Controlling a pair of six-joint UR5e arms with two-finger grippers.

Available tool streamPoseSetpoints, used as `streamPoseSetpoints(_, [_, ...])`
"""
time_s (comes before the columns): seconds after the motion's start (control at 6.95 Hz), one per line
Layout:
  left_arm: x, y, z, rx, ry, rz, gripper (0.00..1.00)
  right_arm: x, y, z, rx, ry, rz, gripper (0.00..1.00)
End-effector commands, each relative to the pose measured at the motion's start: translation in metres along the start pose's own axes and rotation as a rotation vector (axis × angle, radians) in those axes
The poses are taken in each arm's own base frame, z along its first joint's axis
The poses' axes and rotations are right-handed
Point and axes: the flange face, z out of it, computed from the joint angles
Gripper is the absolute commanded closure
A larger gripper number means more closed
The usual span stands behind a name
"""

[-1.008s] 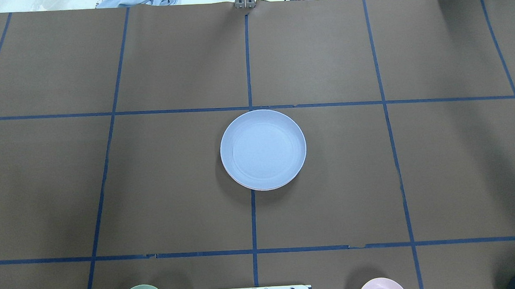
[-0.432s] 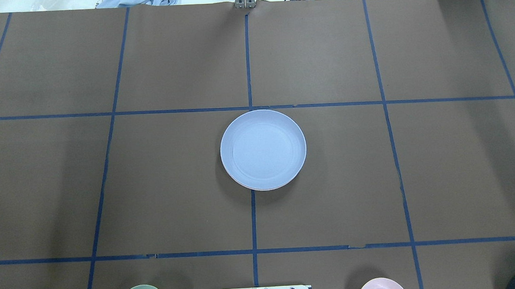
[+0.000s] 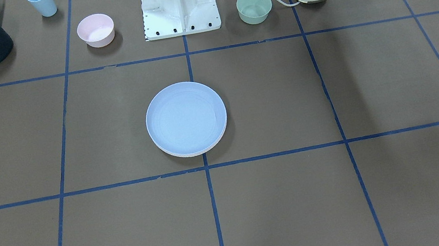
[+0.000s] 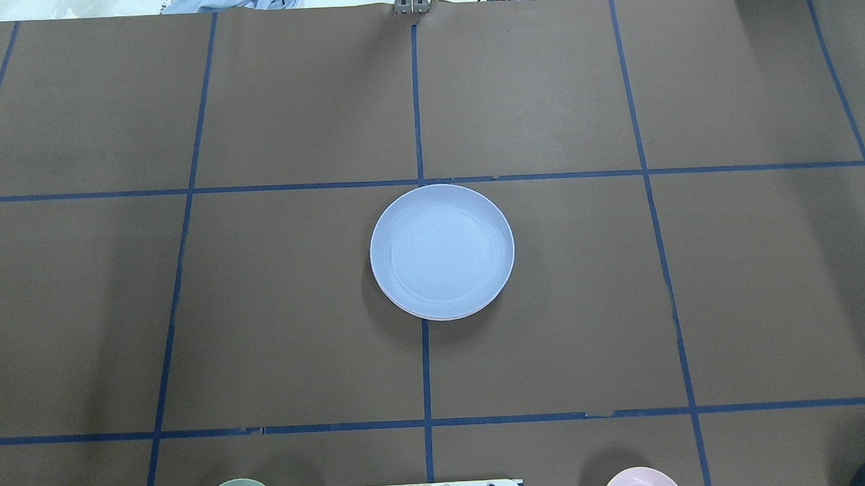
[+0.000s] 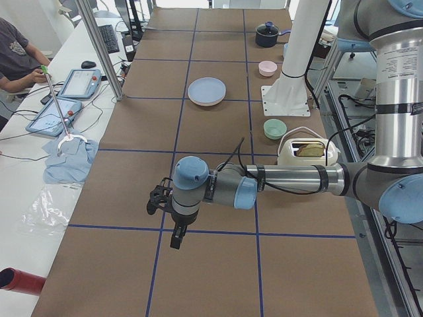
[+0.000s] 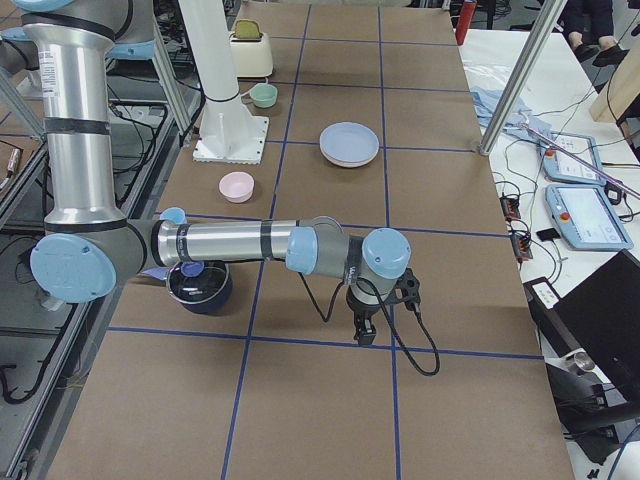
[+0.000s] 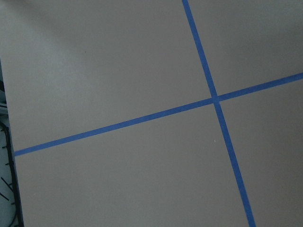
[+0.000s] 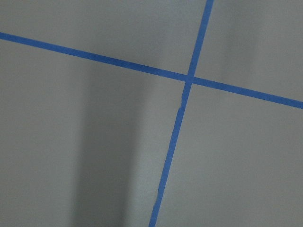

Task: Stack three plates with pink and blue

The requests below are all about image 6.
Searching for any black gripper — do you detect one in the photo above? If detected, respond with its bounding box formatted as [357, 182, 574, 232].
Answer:
[346, 288, 380, 346]

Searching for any light blue plate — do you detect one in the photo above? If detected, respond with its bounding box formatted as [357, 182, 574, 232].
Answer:
[319, 122, 379, 159]

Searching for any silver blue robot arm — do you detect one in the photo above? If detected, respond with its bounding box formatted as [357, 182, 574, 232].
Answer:
[20, 1, 413, 345]

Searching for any dark blue pot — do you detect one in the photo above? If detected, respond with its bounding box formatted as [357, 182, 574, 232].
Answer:
[165, 260, 233, 315]

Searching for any orange circuit board lower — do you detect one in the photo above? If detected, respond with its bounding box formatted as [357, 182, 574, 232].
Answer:
[510, 231, 533, 264]

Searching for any orange circuit board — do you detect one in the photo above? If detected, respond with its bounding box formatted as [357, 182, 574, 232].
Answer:
[510, 231, 533, 264]
[499, 195, 522, 222]

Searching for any pink bowl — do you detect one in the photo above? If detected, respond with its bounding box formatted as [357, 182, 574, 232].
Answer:
[218, 171, 255, 203]

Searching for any orange circuit board upper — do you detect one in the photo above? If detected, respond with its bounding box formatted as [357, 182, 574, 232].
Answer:
[499, 195, 522, 222]

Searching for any silver metal cup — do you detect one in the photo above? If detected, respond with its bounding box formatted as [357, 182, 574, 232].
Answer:
[572, 351, 595, 376]

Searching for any light blue cup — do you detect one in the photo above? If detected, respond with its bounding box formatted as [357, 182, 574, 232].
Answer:
[159, 207, 186, 224]

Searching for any black laptop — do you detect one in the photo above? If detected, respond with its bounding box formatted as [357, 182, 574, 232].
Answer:
[524, 250, 639, 401]

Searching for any lower teach pendant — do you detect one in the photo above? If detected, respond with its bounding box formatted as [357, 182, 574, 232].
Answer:
[545, 184, 634, 252]

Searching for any teach pendant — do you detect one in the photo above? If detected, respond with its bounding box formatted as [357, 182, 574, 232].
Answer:
[545, 184, 634, 252]
[537, 130, 608, 184]

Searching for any upper teach pendant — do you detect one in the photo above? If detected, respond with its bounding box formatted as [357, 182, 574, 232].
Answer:
[537, 130, 608, 184]

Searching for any green bowl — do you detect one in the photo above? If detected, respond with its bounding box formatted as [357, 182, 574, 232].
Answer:
[249, 83, 278, 109]

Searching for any light blue cloth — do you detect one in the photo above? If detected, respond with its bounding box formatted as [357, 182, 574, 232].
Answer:
[470, 87, 551, 141]

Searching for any cream toaster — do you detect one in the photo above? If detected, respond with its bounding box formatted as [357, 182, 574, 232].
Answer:
[229, 19, 274, 78]

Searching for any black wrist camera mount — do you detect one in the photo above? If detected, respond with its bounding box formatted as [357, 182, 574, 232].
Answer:
[387, 267, 421, 314]

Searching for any aluminium frame post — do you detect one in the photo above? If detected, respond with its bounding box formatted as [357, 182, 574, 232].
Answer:
[478, 0, 567, 156]

